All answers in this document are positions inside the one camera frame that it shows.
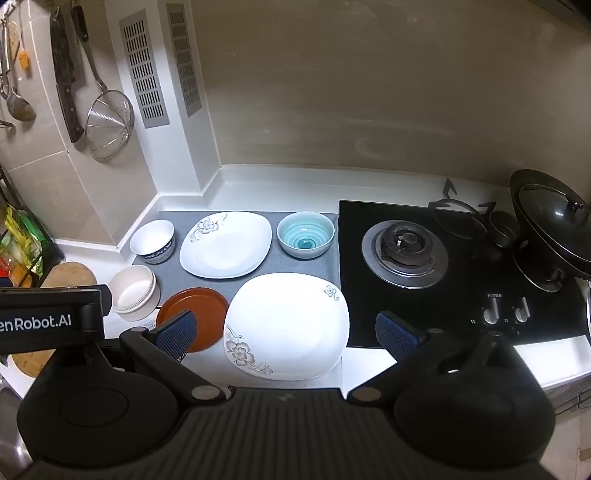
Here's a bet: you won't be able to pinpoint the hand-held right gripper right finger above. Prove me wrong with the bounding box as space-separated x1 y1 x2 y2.
346 311 513 404

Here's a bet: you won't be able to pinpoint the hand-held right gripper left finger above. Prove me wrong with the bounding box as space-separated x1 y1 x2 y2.
104 310 228 402

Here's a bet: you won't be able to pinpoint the large white floral plate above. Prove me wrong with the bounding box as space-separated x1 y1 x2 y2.
223 272 350 381

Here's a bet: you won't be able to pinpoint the cream bowl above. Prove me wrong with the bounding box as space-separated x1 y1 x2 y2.
107 264 157 311
113 277 162 322

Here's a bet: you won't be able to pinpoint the brown round plate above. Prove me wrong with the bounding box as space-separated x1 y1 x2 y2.
156 287 230 354

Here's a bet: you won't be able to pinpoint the wooden cutting board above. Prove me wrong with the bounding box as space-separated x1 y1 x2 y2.
11 261 98 380

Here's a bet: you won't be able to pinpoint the colourful snack packets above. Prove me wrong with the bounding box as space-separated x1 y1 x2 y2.
0 205 48 288

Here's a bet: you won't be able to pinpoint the round gas burner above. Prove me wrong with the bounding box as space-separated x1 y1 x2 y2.
361 220 449 290

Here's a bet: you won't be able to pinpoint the black glass gas stove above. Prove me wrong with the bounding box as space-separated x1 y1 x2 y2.
338 199 588 349

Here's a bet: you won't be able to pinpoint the white bowl blue pattern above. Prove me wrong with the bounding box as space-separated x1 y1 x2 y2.
129 219 177 265

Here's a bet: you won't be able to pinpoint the grey counter mat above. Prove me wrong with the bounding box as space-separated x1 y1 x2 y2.
131 211 343 384

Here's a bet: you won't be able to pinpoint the teal striped bowl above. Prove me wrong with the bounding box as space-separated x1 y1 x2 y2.
276 211 335 259

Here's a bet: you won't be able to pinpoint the black pan support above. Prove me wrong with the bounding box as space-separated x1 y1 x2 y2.
427 178 498 241

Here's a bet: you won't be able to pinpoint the small black pot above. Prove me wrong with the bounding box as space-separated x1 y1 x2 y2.
487 211 523 250

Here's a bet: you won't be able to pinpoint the black wok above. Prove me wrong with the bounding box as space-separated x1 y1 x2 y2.
510 169 591 278

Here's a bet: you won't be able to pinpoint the glass wok lid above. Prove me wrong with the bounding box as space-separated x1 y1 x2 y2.
518 183 584 227

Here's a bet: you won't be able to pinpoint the metal ladle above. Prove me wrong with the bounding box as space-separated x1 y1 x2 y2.
0 18 37 123

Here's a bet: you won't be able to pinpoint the dark kitchen cleaver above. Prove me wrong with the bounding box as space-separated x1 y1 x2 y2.
49 8 86 144

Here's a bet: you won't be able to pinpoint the black wire rack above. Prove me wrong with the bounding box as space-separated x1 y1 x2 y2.
0 165 66 288

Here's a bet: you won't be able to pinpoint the metal wire strainer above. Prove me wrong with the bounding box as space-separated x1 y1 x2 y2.
71 0 136 162

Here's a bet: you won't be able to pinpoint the grey wall vent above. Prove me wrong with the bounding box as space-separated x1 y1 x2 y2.
119 9 171 129

